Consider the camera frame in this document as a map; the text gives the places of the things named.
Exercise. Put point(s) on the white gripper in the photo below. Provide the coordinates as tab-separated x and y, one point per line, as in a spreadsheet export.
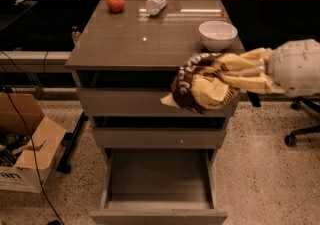
295	67

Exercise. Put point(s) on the brown chip bag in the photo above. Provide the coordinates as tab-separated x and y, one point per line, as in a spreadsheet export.
198	85

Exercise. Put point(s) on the grey drawer cabinet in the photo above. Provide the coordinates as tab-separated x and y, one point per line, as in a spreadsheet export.
131	49

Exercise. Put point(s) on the grey middle drawer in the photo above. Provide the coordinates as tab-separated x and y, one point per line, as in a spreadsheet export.
159	132

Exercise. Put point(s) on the grey drawer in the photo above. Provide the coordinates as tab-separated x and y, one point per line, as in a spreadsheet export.
159	132
158	187
128	102

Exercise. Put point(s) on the grey top drawer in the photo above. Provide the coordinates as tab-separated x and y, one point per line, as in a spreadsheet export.
128	102

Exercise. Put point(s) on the grey bottom drawer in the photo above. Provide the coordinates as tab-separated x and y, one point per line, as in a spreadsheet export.
158	187

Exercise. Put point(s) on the black table leg right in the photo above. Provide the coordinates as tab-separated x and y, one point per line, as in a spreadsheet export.
254	99

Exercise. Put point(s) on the black table leg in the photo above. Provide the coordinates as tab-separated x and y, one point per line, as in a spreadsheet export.
68	143
254	99

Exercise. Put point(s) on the white bowl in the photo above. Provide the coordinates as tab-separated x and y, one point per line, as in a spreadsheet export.
217	35

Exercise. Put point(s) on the clear plastic water bottle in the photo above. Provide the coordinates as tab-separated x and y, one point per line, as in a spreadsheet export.
153	7

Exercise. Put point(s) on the red apple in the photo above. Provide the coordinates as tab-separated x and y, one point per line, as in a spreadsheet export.
115	6

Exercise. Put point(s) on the small bottle behind cabinet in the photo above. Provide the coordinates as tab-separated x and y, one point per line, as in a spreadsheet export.
75	34

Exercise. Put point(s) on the black table leg left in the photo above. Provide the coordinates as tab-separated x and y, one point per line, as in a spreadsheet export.
68	143

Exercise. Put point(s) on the cardboard box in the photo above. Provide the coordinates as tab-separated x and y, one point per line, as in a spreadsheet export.
30	143

